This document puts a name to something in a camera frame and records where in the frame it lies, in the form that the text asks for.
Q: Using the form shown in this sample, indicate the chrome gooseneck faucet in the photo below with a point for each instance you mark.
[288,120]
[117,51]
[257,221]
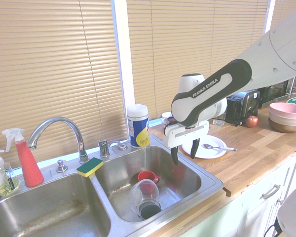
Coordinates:
[54,120]

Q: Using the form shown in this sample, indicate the pink bowl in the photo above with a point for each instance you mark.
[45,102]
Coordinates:
[286,109]

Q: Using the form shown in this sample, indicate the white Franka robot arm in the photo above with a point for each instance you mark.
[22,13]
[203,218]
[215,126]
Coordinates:
[273,49]

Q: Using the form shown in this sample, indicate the chrome faucet knob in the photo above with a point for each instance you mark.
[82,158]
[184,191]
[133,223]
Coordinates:
[61,167]

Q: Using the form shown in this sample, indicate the silver metal spoon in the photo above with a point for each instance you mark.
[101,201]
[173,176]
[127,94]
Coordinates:
[208,146]

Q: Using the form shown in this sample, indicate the stainless steel double sink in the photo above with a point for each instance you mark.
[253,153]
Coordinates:
[64,212]

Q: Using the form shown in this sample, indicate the clear plastic jar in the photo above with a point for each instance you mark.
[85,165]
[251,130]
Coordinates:
[138,197]

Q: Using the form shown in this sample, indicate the red spray bottle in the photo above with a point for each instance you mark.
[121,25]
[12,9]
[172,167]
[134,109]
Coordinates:
[29,168]

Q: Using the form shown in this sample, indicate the pale green kitchen cabinet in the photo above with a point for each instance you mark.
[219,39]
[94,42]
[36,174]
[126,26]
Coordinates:
[256,217]

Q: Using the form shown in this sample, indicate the red cup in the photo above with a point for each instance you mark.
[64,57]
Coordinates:
[146,175]

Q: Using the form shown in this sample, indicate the beige bowl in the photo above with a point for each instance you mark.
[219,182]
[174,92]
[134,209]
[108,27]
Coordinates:
[283,120]

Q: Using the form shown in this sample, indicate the white round plate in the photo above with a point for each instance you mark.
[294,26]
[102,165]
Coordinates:
[212,154]

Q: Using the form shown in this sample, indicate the black toaster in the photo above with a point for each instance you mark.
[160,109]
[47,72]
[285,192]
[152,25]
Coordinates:
[246,103]

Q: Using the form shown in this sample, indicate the white window frame post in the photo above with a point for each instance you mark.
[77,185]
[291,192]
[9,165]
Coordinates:
[123,61]

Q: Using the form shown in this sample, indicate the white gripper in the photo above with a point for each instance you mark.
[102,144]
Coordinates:
[177,135]

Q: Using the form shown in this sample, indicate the black toaster oven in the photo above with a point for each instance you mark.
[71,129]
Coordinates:
[276,95]

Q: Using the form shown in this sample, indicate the white mug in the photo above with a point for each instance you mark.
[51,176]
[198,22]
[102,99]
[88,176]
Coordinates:
[165,116]

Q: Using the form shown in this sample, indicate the white blue wipes canister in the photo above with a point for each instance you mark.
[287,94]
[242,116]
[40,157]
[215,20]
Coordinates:
[138,123]

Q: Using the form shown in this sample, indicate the clear hand soap dispenser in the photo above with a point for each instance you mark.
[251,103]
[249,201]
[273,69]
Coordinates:
[5,184]

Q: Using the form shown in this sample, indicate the brown bowl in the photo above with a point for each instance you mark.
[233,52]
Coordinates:
[283,128]

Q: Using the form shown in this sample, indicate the narrow tan window blind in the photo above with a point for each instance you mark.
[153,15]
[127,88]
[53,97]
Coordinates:
[283,10]

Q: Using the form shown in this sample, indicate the wide tan window blind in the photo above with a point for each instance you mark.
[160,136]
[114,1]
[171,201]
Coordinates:
[39,74]
[187,37]

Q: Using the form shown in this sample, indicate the yellow green sponge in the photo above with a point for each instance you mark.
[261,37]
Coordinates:
[90,166]

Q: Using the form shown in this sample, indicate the red apple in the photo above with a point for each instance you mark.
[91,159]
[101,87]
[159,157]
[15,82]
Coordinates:
[251,121]

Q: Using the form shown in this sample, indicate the clear drinking glass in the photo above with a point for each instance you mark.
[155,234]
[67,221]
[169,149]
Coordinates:
[219,122]

